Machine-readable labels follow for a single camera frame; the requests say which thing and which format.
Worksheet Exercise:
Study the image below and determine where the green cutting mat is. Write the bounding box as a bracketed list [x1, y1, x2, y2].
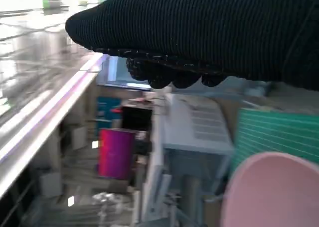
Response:
[228, 108, 319, 173]

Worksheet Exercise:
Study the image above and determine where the white vented cabinet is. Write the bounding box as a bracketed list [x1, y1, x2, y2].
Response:
[139, 94, 235, 227]

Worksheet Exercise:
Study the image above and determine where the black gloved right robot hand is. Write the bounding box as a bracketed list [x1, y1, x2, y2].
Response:
[65, 0, 319, 92]

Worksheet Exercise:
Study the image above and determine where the magenta cylinder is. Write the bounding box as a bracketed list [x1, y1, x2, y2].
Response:
[97, 128, 136, 180]

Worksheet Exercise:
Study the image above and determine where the pink bowl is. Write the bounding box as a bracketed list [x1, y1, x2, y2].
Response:
[220, 151, 319, 227]

